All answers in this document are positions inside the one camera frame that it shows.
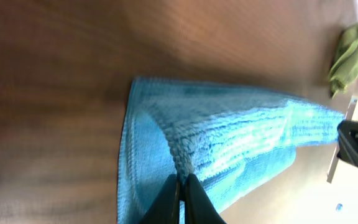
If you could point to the blue microfiber cloth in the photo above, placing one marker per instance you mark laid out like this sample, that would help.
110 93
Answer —
233 138

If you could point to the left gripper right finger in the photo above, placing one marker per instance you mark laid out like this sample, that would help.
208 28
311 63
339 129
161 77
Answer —
198 207

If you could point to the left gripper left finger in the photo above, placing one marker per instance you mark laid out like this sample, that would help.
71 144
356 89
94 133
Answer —
166 206

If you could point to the olive green crumpled cloth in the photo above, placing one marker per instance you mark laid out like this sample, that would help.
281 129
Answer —
344 69

